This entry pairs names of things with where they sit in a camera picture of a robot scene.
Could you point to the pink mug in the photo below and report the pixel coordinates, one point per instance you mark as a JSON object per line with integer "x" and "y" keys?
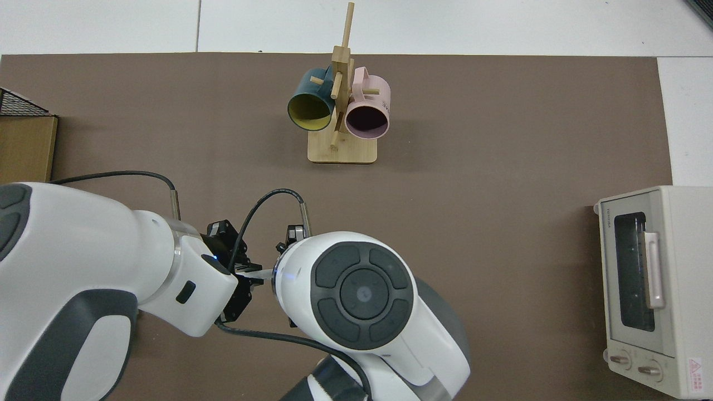
{"x": 367, "y": 117}

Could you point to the wooden cup stand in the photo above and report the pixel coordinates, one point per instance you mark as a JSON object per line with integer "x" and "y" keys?
{"x": 342, "y": 150}

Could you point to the dark grey flat object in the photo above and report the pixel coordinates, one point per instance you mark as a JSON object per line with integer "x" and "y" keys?
{"x": 704, "y": 8}

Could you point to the dark blue mug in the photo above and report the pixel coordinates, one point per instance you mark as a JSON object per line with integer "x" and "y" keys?
{"x": 309, "y": 108}

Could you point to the brown table cloth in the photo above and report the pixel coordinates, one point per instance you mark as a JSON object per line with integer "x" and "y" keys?
{"x": 501, "y": 139}

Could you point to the pale toaster oven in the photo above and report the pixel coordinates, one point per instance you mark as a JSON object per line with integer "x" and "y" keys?
{"x": 668, "y": 289}

